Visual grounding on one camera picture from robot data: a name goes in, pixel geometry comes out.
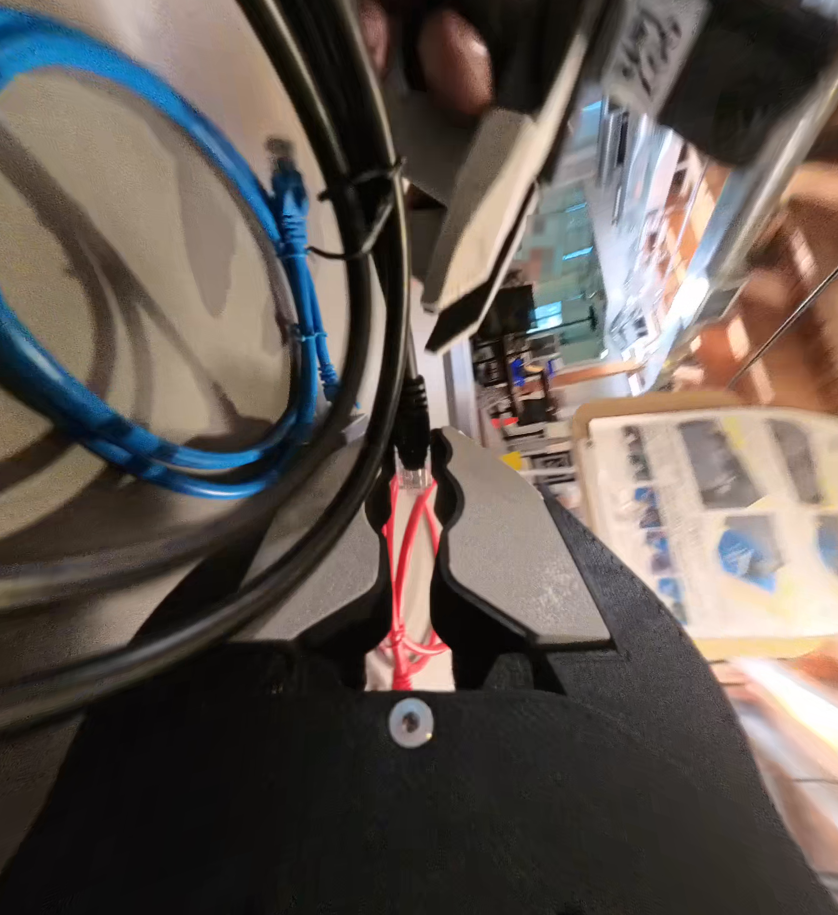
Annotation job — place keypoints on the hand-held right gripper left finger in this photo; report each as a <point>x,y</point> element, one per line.
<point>305,572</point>

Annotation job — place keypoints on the instruction poster board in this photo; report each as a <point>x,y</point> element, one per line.
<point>734,515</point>

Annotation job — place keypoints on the person's left hand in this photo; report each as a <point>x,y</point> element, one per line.
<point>441,50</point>

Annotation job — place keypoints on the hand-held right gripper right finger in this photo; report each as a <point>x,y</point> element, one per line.
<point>526,558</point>

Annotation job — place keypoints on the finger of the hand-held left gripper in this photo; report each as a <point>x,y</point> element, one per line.
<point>476,200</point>
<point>455,322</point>

